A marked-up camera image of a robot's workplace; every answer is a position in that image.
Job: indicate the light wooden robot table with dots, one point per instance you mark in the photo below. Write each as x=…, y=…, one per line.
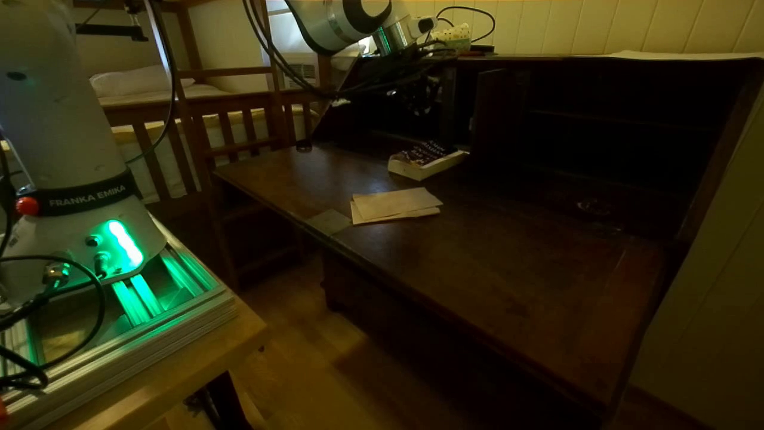
x=198, y=362

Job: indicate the white flat sheet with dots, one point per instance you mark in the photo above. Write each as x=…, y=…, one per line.
x=683, y=55

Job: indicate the white paper stack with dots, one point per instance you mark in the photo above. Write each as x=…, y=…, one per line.
x=395, y=203

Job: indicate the small black flat device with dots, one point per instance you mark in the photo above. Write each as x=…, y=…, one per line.
x=481, y=51

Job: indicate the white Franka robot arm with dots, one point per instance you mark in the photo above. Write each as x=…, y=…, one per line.
x=55, y=120

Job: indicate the white mattress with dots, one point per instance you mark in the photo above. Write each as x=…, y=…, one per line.
x=135, y=80

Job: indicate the wooden slatted chair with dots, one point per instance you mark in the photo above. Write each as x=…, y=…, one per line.
x=229, y=107

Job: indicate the pale green device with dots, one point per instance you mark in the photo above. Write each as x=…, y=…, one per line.
x=455, y=36

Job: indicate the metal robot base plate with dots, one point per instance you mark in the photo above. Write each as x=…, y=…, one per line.
x=159, y=318

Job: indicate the red round button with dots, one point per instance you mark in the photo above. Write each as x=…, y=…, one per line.
x=27, y=203

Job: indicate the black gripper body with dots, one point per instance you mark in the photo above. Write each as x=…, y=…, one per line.
x=426, y=91

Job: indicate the dark wooden secretary desk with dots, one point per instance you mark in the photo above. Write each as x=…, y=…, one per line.
x=492, y=263

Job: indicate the small grey card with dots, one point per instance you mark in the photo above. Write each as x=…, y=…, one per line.
x=327, y=220

